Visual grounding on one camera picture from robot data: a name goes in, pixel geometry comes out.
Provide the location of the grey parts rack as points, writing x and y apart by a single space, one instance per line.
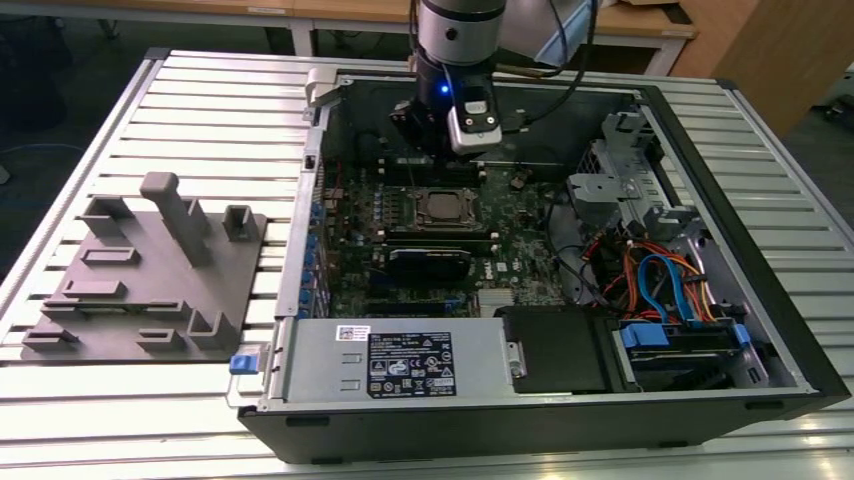
154 300

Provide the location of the white-rimmed wrist camera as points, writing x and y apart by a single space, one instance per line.
476 120

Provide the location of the black RAM slot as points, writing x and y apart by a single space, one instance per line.
401 171
441 245
441 233
401 178

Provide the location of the wooden desk white frame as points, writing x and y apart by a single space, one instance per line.
134 4
661 22

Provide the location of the blue case latch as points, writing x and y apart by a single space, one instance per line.
242 365

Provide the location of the silver metal disk bay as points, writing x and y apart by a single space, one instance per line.
594 192

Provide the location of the silver power supply unit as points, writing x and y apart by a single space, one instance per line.
321 360

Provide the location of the silver-topped CPU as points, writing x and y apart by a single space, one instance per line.
442 206

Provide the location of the black graphics card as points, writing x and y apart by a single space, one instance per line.
428 265

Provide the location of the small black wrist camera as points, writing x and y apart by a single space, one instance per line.
404 115

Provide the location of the blue disk carrier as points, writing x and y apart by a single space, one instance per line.
644 336

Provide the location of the green motherboard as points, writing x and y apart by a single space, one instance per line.
528 270

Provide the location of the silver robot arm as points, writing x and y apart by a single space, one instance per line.
474 40

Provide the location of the wooden cabinet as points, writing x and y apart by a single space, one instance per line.
768 50

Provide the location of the black expansion slot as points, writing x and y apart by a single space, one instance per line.
414 310

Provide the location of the black open PC case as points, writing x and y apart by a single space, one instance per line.
468 430

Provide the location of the black plastic shroud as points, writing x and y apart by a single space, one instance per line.
561 350

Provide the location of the silver chipset heatsink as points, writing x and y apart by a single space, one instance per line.
494 297

